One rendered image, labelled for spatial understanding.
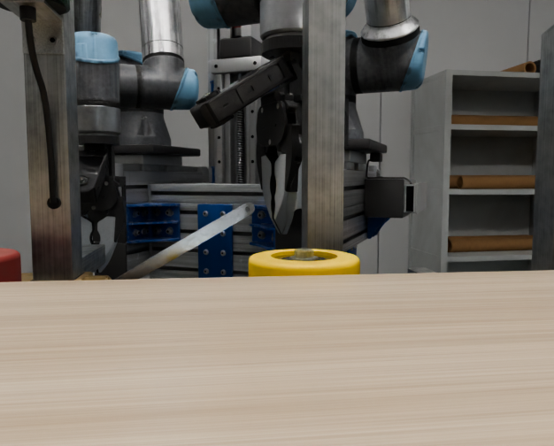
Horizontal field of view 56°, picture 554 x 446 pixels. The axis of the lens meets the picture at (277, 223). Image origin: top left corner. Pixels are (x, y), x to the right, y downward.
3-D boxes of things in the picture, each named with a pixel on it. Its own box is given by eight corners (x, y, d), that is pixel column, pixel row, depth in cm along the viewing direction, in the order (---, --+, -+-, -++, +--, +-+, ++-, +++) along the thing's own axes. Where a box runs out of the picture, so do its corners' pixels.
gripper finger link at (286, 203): (332, 234, 58) (333, 151, 57) (285, 237, 55) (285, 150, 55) (318, 232, 61) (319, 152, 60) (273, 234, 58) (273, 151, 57)
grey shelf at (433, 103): (406, 324, 339) (411, 83, 325) (530, 318, 354) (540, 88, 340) (438, 346, 295) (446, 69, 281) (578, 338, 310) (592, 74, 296)
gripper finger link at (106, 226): (123, 266, 86) (122, 211, 85) (117, 273, 80) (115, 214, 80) (104, 267, 86) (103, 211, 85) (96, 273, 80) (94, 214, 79)
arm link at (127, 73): (132, 112, 97) (139, 105, 87) (67, 110, 93) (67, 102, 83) (131, 70, 97) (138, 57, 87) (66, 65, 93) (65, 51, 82)
